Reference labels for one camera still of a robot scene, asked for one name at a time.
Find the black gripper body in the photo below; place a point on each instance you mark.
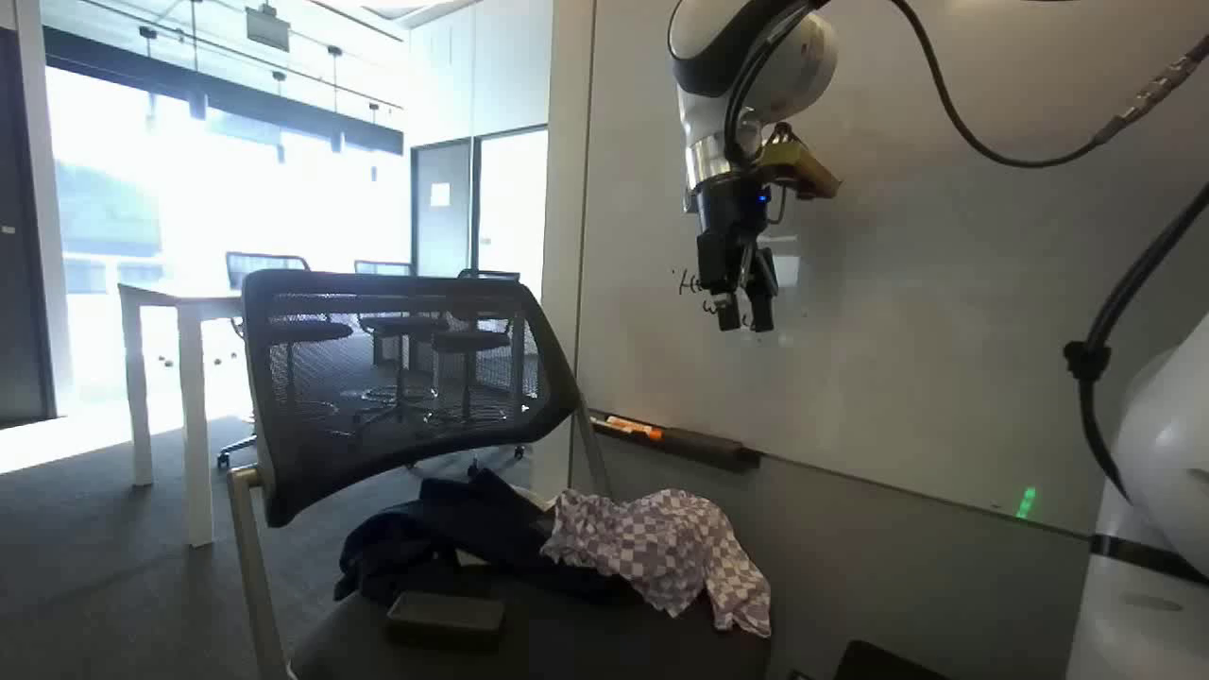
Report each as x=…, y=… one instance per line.
x=733, y=232

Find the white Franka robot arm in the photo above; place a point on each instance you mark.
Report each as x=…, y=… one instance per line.
x=794, y=63

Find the orange marker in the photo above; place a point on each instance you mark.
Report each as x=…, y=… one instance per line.
x=629, y=428

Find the purple checkered cloth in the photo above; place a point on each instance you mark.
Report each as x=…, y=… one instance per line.
x=667, y=543

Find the dark framed glass door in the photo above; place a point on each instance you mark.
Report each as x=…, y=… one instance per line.
x=443, y=208

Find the dark navy cloth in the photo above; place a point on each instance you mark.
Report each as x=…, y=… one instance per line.
x=464, y=522

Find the black mesh office chair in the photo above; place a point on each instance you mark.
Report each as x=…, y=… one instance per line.
x=378, y=380

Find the dark flat panel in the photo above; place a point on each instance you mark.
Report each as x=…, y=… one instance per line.
x=889, y=665

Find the grey background chair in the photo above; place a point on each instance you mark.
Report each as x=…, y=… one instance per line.
x=267, y=266

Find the hanging ceiling sign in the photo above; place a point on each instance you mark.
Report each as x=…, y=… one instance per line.
x=267, y=24

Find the white meeting table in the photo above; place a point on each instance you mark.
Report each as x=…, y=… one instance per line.
x=194, y=380

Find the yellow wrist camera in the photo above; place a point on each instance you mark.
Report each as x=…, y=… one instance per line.
x=797, y=163

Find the white wall whiteboard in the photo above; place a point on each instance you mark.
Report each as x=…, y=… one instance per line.
x=932, y=316

